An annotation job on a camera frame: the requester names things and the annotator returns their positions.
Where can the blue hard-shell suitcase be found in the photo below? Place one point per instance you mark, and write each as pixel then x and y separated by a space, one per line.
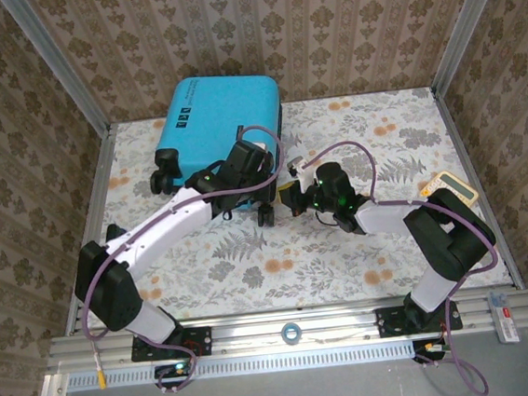
pixel 219 118

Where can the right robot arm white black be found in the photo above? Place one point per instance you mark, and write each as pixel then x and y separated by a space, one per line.
pixel 455 245

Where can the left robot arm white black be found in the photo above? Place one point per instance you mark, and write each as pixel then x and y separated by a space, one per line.
pixel 114 292

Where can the floral tablecloth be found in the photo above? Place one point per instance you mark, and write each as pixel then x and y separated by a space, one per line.
pixel 298 260

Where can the yellow calculator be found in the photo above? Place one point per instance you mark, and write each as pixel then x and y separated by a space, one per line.
pixel 454 184

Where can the blue tape roll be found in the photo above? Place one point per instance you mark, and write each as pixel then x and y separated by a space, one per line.
pixel 283 335

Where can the black connector board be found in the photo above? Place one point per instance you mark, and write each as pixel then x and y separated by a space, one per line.
pixel 430 348
pixel 173 371

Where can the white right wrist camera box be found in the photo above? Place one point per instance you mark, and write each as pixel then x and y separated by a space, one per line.
pixel 296 166

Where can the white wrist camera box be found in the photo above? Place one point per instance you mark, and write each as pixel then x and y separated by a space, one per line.
pixel 296 166
pixel 264 147

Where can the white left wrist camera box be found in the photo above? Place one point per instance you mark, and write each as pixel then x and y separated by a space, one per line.
pixel 264 147

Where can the aluminium mounting rail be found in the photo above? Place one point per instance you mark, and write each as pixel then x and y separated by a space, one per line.
pixel 258 334

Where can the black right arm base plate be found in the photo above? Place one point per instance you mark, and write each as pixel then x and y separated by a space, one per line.
pixel 386 324

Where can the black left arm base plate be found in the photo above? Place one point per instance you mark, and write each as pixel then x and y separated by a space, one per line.
pixel 203 339

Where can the aluminium corner post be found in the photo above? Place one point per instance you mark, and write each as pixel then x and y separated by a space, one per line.
pixel 57 63
pixel 466 24

